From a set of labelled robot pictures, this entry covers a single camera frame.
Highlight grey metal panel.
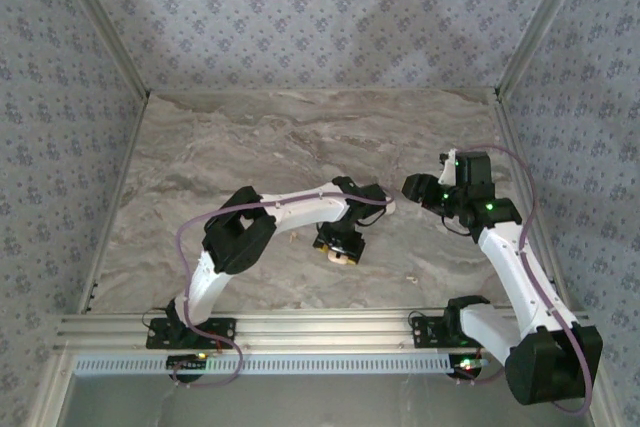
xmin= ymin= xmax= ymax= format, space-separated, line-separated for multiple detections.
xmin=59 ymin=374 xmax=599 ymax=427

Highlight black controller board green light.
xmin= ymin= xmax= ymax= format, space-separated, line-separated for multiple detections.
xmin=452 ymin=355 xmax=490 ymax=382
xmin=167 ymin=354 xmax=210 ymax=384

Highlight thin black wire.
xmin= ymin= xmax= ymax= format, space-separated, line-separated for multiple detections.
xmin=440 ymin=214 xmax=474 ymax=238
xmin=362 ymin=204 xmax=389 ymax=229

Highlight aluminium table edge rail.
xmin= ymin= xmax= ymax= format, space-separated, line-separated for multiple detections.
xmin=491 ymin=89 xmax=591 ymax=321
xmin=77 ymin=90 xmax=152 ymax=316

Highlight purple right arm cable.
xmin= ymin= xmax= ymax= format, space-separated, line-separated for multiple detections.
xmin=453 ymin=144 xmax=596 ymax=416

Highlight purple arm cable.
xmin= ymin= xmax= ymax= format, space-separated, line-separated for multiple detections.
xmin=171 ymin=190 xmax=396 ymax=389
xmin=453 ymin=144 xmax=596 ymax=416

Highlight long aluminium mounting rail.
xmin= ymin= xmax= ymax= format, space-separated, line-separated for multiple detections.
xmin=55 ymin=310 xmax=591 ymax=352

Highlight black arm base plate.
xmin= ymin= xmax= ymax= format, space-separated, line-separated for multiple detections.
xmin=144 ymin=315 xmax=237 ymax=350
xmin=409 ymin=311 xmax=481 ymax=349

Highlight white slotted cable duct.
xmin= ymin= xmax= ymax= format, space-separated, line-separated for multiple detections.
xmin=73 ymin=352 xmax=489 ymax=377

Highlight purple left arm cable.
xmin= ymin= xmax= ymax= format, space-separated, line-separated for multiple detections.
xmin=171 ymin=190 xmax=396 ymax=389

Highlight aluminium frame post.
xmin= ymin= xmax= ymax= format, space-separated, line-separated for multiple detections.
xmin=496 ymin=0 xmax=599 ymax=98
xmin=52 ymin=0 xmax=151 ymax=98

